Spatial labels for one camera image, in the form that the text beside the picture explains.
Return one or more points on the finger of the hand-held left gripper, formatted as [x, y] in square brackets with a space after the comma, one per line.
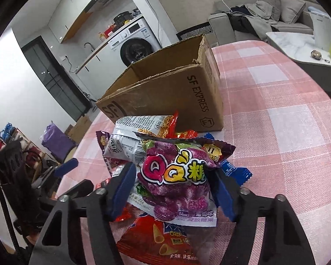
[81, 187]
[66, 167]

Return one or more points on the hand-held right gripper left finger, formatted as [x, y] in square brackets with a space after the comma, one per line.
[123, 191]

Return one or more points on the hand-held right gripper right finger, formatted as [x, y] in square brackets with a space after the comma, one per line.
[223, 197]

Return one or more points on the blue cookie packet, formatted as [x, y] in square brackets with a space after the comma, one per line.
[231, 168]

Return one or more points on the white silver snack packet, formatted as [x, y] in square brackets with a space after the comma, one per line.
[121, 149]

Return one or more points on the red corn chip packet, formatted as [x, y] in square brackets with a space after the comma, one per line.
[157, 240]

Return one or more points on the brown cardboard box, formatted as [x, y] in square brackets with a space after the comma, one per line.
[165, 96]

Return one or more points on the purple bag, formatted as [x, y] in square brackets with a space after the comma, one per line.
[56, 142]

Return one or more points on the wooden shoe rack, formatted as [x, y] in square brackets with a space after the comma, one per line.
[30, 154]

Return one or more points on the flat cardboard box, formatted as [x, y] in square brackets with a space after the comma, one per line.
[80, 128]

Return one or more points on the pink checked tablecloth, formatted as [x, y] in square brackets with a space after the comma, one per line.
[278, 143]

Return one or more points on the dark glass door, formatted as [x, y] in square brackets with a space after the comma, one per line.
[52, 77]

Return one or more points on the white kitchen counter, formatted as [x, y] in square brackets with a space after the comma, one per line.
[95, 55]

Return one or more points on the metal faucet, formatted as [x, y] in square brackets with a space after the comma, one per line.
[88, 45]

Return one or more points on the yellow bottle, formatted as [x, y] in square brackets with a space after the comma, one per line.
[101, 36]

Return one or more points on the white washing machine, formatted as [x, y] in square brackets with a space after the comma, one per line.
[138, 47]

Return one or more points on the red box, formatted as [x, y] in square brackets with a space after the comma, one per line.
[109, 31]

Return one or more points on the marble coffee table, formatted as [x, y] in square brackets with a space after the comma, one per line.
[289, 42]

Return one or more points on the black white patterned rug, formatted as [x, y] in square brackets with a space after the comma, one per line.
[193, 31]

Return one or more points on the metal tea infuser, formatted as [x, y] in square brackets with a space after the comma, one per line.
[316, 53]

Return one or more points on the pile of clothes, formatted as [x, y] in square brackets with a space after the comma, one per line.
[253, 16]

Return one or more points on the grey sofa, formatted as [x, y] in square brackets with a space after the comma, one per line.
[223, 8]

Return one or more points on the white electric kettle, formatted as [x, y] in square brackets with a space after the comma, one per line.
[322, 30]

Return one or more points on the light grey pillow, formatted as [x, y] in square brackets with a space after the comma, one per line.
[292, 9]

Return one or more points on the dark grey pillow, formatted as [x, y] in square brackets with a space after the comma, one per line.
[270, 2]

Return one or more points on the light blue object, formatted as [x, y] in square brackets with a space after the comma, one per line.
[314, 8]

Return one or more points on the white wall cabinet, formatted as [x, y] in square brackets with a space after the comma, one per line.
[69, 8]

